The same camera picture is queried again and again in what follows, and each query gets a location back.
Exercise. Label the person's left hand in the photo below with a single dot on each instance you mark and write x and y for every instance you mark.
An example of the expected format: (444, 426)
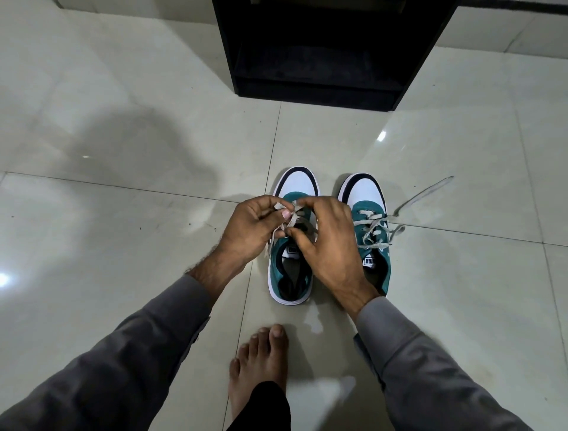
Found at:
(248, 231)

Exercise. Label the person's right hand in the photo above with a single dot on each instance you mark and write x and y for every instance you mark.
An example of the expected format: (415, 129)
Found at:
(337, 248)

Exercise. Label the person's right thumb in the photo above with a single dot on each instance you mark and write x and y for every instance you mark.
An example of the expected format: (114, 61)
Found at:
(301, 244)

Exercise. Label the person's left thumb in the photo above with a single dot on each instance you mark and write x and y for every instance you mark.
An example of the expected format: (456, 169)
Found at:
(277, 215)

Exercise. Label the grey shoelace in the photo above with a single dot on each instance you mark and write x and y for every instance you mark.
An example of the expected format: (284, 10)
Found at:
(296, 220)
(375, 224)

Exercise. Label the person's left forearm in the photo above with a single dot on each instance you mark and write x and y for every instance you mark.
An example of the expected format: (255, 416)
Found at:
(133, 355)

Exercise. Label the person's right forearm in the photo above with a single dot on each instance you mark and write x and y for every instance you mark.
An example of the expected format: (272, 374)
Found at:
(421, 377)

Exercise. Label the white and teal sneaker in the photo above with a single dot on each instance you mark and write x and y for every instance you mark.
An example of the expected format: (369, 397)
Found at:
(361, 191)
(296, 180)

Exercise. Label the person's bare foot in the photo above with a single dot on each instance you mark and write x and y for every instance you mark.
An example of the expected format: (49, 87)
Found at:
(259, 359)

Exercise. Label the person's black trouser leg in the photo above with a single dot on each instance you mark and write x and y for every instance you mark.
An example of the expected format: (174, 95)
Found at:
(266, 408)

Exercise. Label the black wooden cabinet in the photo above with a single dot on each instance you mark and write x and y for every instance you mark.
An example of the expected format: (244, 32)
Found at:
(328, 53)

